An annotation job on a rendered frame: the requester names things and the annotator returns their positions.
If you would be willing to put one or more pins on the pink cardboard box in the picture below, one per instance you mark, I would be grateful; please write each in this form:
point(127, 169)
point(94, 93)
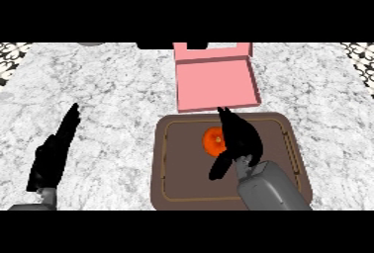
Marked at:
point(215, 79)

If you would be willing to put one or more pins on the brown tray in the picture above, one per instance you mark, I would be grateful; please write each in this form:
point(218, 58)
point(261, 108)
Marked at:
point(186, 164)

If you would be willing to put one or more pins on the orange squash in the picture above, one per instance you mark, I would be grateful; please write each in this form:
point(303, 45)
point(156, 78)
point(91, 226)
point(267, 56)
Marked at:
point(214, 141)

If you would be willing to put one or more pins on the grey round object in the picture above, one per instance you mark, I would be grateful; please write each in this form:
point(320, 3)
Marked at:
point(93, 43)

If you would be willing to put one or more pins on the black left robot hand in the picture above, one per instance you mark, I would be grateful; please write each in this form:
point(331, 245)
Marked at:
point(56, 154)

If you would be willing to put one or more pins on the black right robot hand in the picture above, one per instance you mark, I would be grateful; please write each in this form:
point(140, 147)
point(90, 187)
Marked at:
point(240, 138)

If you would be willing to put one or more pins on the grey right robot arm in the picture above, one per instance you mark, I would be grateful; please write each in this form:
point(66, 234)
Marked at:
point(270, 187)

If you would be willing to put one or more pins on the black appliance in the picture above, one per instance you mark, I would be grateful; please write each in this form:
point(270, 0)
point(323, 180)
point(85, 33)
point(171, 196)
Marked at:
point(171, 45)

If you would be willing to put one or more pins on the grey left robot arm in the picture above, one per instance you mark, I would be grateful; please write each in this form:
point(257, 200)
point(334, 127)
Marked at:
point(41, 200)

